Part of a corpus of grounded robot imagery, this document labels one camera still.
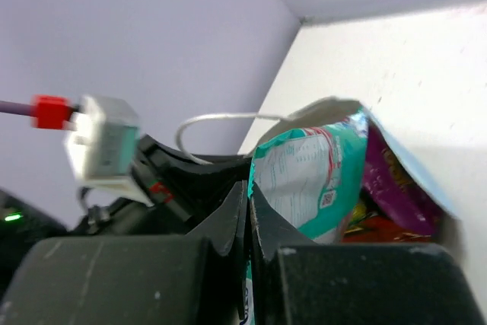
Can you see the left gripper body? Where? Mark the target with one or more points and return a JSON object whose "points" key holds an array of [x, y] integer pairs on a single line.
{"points": [[233, 206]]}

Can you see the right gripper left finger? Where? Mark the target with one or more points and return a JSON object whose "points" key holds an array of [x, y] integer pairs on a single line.
{"points": [[196, 278]]}

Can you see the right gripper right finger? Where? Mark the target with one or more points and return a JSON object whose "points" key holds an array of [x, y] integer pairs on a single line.
{"points": [[297, 281]]}

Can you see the red Doritos bag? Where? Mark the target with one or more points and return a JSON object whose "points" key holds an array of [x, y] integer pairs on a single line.
{"points": [[370, 226]]}

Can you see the teal Fox's candy bag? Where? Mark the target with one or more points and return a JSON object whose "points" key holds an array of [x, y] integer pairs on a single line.
{"points": [[304, 184]]}

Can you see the purple snack bag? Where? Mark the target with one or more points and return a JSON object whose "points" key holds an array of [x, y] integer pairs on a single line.
{"points": [[396, 194]]}

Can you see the light blue paper bag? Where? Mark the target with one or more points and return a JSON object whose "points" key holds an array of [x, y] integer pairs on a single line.
{"points": [[449, 232]]}

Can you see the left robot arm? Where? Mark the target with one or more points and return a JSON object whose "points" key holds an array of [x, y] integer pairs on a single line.
{"points": [[19, 222]]}

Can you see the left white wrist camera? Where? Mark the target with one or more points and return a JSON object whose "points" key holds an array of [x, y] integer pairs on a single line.
{"points": [[101, 143]]}

